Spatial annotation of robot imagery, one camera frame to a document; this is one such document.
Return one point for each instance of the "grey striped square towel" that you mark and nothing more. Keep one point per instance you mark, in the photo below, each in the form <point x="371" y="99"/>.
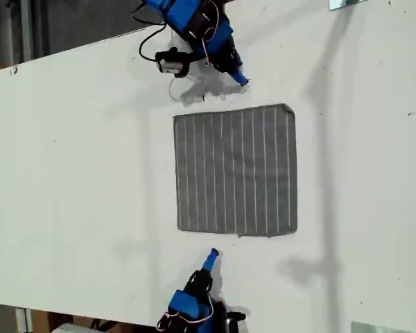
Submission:
<point x="235" y="170"/>

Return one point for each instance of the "brown cardboard box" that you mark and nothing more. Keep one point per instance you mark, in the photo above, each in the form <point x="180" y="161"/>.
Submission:
<point x="76" y="319"/>

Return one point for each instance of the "white container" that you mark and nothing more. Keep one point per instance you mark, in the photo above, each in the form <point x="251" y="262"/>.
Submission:
<point x="73" y="329"/>

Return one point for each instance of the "white metal table leg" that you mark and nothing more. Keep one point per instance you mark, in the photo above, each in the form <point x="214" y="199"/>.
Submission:
<point x="23" y="320"/>

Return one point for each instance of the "camera black stalk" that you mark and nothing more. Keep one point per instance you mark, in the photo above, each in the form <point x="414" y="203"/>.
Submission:
<point x="194" y="57"/>

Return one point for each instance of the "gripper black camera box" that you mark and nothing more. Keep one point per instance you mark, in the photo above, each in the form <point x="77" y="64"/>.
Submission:
<point x="234" y="320"/>
<point x="171" y="62"/>

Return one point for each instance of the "grey metal post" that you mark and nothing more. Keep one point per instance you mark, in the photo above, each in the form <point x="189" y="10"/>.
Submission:
<point x="26" y="31"/>

